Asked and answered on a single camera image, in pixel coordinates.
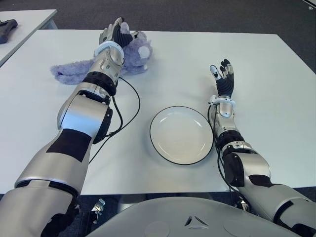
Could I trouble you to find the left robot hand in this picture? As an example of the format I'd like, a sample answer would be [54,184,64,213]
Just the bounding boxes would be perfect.
[98,16,140,47]

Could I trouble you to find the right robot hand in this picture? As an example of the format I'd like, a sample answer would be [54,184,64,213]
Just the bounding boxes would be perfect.
[209,58,235,98]

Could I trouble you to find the purple plush doll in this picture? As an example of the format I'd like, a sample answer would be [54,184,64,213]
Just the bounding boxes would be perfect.
[50,23,153,86]

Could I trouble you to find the white plate with black rim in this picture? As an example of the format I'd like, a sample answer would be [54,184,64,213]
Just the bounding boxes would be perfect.
[149,106,214,165]

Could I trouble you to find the white side table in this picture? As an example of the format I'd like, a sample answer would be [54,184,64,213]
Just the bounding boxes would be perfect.
[0,9,58,67]

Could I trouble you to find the black handheld controller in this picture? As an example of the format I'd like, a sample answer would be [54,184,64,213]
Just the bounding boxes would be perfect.
[0,19,18,44]

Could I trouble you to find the metal table clamp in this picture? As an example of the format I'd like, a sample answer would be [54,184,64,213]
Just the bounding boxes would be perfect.
[238,198,250,212]
[91,198,106,223]

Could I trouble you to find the silver robot torso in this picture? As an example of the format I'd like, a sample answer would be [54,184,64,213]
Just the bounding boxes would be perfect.
[83,196,302,237]

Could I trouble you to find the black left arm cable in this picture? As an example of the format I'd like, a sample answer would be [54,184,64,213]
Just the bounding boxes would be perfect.
[87,76,141,165]

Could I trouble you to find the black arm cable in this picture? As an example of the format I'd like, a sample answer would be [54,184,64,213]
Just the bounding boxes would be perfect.
[207,103,235,196]
[87,76,141,165]

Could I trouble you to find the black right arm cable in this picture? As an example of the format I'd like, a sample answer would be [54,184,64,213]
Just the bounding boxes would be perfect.
[207,103,235,196]

